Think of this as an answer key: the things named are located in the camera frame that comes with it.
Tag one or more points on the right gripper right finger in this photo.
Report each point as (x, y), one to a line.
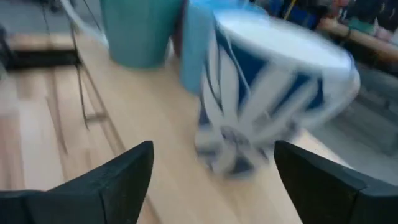
(326, 193)

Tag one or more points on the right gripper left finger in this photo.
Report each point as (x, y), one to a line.
(93, 193)

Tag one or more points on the white blue patterned mug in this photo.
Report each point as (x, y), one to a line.
(273, 93)

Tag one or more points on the light blue mug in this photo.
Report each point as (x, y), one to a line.
(196, 46)

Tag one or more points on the person's forearm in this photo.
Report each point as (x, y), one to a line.
(367, 40)

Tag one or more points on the black aluminium table frame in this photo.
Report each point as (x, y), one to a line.
(40, 59)

